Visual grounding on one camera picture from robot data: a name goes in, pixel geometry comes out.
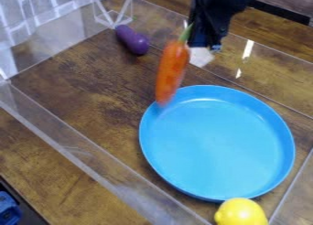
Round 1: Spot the clear acrylic enclosure wall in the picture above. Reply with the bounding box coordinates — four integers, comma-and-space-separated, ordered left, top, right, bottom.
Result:
0, 0, 313, 225

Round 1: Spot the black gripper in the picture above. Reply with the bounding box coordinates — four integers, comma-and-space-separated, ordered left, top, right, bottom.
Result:
188, 0, 252, 52

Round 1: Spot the blue object at corner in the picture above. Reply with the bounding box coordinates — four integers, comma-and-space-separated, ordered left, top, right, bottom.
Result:
0, 191, 22, 225

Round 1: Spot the purple toy eggplant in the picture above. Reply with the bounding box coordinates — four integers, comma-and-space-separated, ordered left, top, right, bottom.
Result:
115, 25, 150, 55

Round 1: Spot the blue round tray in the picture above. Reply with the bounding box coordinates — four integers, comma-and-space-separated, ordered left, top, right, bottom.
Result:
139, 85, 296, 201

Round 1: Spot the yellow toy lemon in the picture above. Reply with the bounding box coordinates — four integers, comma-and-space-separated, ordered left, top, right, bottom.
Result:
214, 198, 269, 225

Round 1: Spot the orange toy carrot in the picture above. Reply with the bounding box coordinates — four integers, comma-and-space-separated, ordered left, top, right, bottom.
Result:
156, 25, 193, 105

